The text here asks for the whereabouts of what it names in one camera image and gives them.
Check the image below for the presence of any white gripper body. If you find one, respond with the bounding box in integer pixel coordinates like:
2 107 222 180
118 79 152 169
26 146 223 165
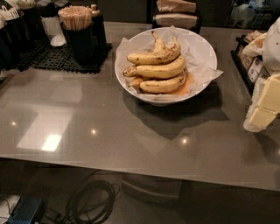
262 17 280 71

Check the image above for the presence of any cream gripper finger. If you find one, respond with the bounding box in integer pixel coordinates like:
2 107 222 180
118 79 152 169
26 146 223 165
242 32 267 57
243 73 280 132

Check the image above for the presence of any spotted yellow banana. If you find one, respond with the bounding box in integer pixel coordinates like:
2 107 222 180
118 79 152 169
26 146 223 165
127 37 181 65

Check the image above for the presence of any white paper bowl liner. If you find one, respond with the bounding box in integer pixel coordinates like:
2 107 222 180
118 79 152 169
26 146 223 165
115 24 225 102

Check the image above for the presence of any rear upright yellow banana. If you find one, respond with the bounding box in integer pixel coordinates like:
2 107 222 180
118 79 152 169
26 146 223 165
151 31 165 53

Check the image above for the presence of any white ceramic bowl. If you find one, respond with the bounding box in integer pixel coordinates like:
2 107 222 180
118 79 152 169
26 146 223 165
114 26 219 107

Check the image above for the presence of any front yellow banana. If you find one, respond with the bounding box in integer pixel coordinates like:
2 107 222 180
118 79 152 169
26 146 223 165
140 72 186 94

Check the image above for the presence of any middle yellow banana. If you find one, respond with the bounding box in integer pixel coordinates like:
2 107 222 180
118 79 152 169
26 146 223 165
136 56 186 80

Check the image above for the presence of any left small yellow banana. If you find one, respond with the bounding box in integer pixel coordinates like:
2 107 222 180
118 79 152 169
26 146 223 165
122 66 137 77

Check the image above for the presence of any black condiment packet rack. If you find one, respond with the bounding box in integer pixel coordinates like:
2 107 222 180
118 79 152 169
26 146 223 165
231 35 270 94

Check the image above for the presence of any black napkin holder with napkins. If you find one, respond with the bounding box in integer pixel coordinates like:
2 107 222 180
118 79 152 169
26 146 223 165
151 0 202 33

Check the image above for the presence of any dark bottle with cork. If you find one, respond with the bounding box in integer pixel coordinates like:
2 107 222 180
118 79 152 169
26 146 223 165
90 4 107 54

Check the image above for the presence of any black cup of stir sticks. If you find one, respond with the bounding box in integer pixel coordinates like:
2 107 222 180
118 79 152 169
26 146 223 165
58 5 95 65

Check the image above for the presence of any white lidded cup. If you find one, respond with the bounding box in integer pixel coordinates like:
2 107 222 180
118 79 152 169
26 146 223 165
37 0 66 47

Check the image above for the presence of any black rubber grid mat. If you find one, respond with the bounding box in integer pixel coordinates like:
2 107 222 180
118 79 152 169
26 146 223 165
15 38 112 74

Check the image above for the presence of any black cup with white cutlery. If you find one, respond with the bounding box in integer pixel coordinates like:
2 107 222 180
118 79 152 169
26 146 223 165
0 6 32 53

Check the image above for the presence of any black container far left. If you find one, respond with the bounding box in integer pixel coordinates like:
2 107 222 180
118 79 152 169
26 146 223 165
0 25 19 70

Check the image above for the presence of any blue black box on floor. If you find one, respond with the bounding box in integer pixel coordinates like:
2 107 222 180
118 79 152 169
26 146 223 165
5 198 43 224

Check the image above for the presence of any coiled black cable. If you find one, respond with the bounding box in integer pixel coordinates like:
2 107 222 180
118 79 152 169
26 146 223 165
43 170 121 224

